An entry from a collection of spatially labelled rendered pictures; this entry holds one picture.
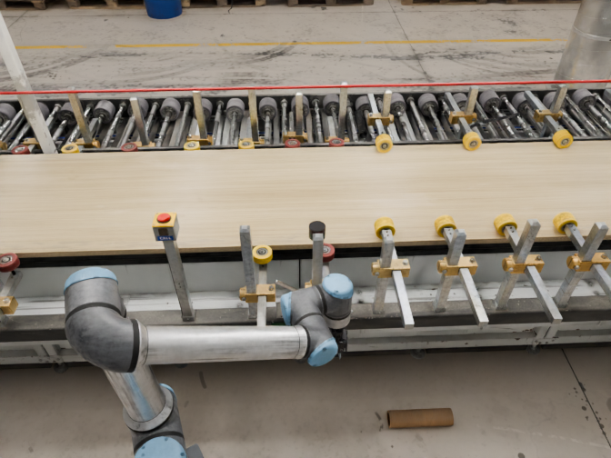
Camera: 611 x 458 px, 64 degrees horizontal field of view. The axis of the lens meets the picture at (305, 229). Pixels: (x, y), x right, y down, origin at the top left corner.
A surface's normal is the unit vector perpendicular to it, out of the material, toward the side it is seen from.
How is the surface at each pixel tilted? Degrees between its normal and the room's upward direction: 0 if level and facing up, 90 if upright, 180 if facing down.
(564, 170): 0
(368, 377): 0
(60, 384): 0
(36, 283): 90
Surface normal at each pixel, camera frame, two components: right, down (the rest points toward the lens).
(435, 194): 0.00, -0.74
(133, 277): 0.04, 0.67
